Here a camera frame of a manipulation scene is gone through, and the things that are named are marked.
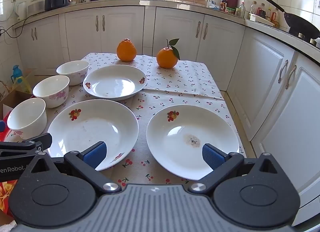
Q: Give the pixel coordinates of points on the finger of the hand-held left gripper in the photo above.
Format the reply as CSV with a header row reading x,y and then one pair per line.
x,y
37,142

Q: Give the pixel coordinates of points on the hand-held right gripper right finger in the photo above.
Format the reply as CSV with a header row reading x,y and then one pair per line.
x,y
212,157

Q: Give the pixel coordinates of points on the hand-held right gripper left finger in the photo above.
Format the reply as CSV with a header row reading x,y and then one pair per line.
x,y
95,154

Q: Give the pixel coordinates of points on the white bowl pink floral print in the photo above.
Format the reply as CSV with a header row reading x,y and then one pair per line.
x,y
26,119
72,72
51,92

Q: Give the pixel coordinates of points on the large white plate fruit print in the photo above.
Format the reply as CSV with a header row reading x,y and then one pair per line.
x,y
180,127
87,127

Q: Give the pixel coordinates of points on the small white plate floral print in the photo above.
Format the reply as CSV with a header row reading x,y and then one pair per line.
x,y
112,82

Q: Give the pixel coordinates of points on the red printed bag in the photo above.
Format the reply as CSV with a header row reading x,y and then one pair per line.
x,y
6,197

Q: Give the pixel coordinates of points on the cardboard box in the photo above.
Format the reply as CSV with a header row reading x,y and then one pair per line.
x,y
15,98

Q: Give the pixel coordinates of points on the blue thermos jug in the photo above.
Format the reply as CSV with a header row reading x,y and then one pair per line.
x,y
17,72

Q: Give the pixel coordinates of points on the cherry print tablecloth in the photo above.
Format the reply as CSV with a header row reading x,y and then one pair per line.
x,y
180,82

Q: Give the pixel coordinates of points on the orange without leaf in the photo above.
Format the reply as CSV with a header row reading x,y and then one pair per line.
x,y
126,51

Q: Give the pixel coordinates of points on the orange with green leaves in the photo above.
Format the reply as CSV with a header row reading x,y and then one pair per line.
x,y
167,58

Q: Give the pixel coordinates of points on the white kitchen cabinets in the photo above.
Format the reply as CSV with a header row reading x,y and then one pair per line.
x,y
175,34

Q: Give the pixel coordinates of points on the white electric kettle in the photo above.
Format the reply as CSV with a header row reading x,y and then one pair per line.
x,y
22,11

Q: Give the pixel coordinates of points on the white countertop appliance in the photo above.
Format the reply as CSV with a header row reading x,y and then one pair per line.
x,y
36,6

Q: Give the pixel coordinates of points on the white plastic tray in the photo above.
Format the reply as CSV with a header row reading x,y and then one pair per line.
x,y
260,19

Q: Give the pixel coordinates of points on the small jar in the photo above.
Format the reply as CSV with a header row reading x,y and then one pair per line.
x,y
236,12

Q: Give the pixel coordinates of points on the green packet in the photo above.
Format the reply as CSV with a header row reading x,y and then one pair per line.
x,y
230,10

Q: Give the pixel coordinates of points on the clear plastic bottle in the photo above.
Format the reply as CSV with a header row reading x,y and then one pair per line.
x,y
242,10

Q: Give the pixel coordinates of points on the gas stove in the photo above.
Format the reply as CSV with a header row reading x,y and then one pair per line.
x,y
303,37

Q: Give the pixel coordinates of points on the bottle with yellow cap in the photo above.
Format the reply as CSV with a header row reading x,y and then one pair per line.
x,y
253,9

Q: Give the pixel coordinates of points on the small condiment bottle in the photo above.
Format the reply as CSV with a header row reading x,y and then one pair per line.
x,y
269,14

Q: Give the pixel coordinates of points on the dark soy sauce bottle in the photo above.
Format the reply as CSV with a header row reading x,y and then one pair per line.
x,y
261,11

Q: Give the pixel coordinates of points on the cooking oil bottle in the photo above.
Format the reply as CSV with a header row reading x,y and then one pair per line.
x,y
276,17

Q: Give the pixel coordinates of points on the dark sauce bottle red label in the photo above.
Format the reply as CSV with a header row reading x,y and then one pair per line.
x,y
223,3

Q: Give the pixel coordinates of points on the blue white packet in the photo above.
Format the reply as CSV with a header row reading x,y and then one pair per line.
x,y
212,2

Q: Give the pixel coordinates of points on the black wok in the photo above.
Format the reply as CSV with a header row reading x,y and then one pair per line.
x,y
297,22

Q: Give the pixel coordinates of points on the kitchen countertop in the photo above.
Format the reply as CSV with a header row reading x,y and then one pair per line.
x,y
162,2

